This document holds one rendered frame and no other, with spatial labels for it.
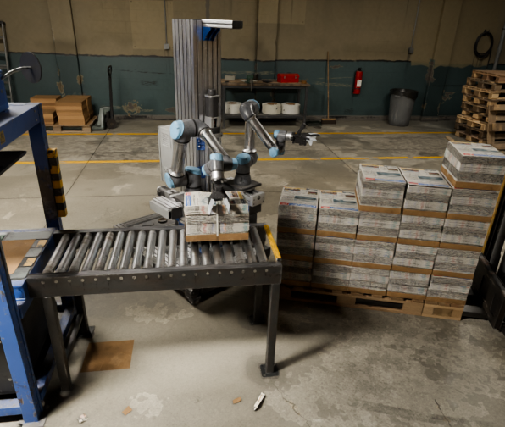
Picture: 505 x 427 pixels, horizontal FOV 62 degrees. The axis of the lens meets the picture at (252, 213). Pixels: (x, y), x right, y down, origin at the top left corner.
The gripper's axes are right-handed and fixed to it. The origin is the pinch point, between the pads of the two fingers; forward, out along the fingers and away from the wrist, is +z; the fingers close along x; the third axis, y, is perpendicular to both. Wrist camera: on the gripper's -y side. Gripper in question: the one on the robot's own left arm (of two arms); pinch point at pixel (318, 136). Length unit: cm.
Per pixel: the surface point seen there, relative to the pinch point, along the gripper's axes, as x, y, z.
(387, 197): 33, 24, 59
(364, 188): 36, 18, 43
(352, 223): 41, 46, 38
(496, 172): 17, 2, 122
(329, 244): 47, 64, 24
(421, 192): 29, 19, 80
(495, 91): -564, 101, 202
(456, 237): 28, 50, 108
